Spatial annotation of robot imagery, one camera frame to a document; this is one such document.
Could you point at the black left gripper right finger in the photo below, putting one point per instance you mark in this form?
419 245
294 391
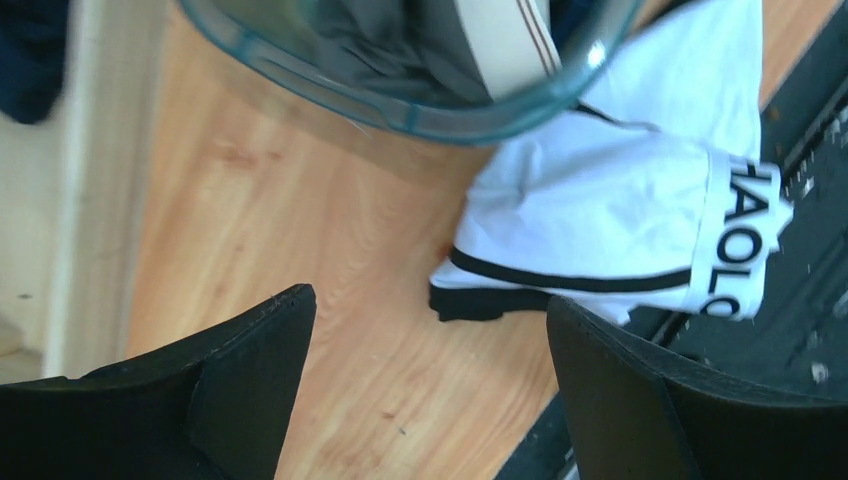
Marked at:
635 410

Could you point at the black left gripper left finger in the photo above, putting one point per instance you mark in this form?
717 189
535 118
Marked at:
214 405

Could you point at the white grey underwear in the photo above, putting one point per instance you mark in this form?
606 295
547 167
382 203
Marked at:
650 193

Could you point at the dark grey cream-band underwear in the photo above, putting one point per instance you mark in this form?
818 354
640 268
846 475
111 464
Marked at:
439 52

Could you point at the clear plastic basket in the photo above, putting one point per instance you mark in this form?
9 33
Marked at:
585 34

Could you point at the dark navy tank top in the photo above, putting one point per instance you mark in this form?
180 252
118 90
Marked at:
34 37

